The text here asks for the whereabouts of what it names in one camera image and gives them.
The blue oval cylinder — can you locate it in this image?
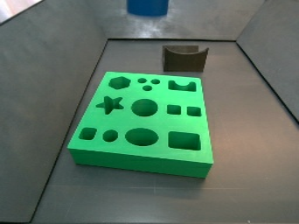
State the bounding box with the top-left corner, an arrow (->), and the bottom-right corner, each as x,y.
126,0 -> 170,17

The dark curved cradle fixture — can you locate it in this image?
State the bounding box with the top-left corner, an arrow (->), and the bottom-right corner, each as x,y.
163,45 -> 210,73

